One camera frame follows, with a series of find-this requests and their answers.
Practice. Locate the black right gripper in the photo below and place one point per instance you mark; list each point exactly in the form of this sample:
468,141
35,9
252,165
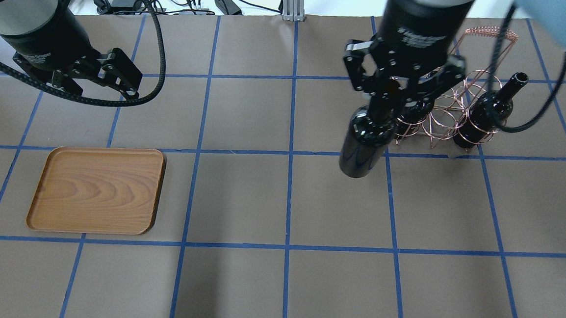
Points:
421,27

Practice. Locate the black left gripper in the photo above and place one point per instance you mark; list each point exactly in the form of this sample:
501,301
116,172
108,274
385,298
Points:
49,36

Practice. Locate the dark wine bottle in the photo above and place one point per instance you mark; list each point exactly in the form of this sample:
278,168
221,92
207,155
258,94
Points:
413,116
498,104
370,130

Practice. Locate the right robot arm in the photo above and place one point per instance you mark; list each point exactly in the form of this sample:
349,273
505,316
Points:
408,59

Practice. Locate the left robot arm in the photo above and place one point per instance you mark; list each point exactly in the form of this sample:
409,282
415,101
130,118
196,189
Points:
23,16

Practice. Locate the wooden tray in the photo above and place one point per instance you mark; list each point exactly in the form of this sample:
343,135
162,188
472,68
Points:
98,191

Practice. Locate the black power adapter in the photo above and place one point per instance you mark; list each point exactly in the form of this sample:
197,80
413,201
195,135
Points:
228,7

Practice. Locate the copper wire bottle basket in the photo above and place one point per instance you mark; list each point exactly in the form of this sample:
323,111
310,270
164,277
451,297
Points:
451,108

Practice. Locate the aluminium frame post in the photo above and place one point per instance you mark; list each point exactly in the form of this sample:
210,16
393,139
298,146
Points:
293,10

